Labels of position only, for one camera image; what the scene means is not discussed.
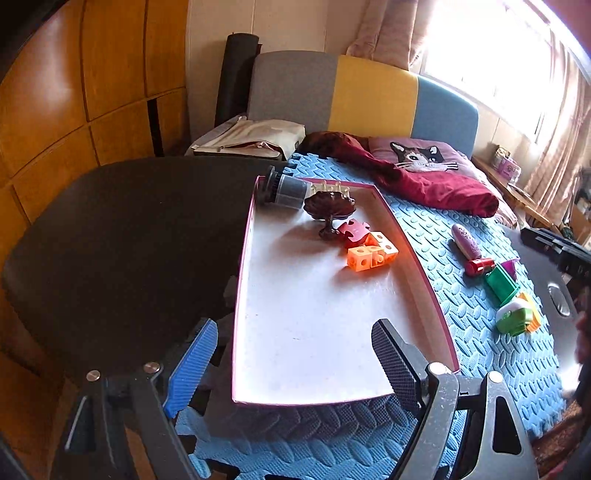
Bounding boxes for pink cardboard box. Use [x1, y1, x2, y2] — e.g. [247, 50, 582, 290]
[231, 175, 461, 407]

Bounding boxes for brown pedestal dish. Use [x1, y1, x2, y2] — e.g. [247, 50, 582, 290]
[302, 190, 358, 241]

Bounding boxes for blue foam mat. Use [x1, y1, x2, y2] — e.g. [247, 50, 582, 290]
[175, 152, 568, 480]

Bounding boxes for pink curtain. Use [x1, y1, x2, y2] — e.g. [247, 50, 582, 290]
[344, 0, 432, 70]
[522, 41, 591, 204]

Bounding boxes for red cylinder stamp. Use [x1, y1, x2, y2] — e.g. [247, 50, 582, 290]
[465, 257, 497, 278]

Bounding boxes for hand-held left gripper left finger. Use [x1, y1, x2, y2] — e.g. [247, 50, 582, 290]
[50, 318, 219, 480]

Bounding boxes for grey yellow blue headboard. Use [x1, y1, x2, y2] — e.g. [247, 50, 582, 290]
[247, 51, 479, 158]

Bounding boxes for window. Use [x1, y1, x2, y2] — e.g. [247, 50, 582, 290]
[420, 0, 573, 139]

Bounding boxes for cat print pillow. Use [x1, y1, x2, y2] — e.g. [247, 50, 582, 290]
[369, 136, 474, 178]

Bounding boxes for orange linked cubes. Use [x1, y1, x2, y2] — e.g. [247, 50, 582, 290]
[347, 231, 399, 272]

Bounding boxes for beige crown-shaped comb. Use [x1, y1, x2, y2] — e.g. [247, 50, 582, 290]
[307, 181, 351, 198]

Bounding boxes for wooden side table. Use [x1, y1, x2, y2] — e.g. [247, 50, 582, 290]
[471, 154, 573, 236]

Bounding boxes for black silver cylinder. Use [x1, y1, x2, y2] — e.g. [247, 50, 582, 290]
[256, 166, 309, 210]

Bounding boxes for green square block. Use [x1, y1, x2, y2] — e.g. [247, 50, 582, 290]
[484, 268, 522, 305]

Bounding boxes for purple toy box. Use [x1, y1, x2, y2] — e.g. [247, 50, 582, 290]
[489, 144, 522, 181]

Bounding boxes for beige tote bag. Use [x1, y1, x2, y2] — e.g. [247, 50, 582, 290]
[185, 116, 306, 160]

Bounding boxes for orange block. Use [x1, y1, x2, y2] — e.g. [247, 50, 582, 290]
[517, 292, 542, 332]

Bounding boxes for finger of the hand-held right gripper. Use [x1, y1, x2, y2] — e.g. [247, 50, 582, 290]
[521, 226, 591, 256]
[556, 251, 591, 278]

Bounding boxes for wooden wardrobe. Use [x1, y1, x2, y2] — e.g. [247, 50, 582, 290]
[0, 0, 190, 241]

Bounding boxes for maroon cloth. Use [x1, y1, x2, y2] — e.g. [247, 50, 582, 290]
[298, 131, 502, 217]

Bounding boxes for red puzzle piece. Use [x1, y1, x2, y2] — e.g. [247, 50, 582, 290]
[337, 218, 372, 245]

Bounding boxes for pink egg-shaped toy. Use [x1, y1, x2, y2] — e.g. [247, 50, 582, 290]
[451, 224, 483, 261]

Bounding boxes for pink bedding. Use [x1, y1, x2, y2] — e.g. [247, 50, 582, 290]
[462, 157, 520, 227]

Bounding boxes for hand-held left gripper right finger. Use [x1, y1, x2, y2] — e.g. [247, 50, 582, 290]
[370, 318, 540, 480]

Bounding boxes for person's right hand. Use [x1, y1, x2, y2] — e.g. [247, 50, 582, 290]
[574, 286, 591, 370]

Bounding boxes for black rolled mat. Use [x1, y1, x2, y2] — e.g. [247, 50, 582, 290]
[215, 33, 263, 130]

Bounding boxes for green white round toy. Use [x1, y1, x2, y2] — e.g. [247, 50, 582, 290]
[496, 298, 532, 335]

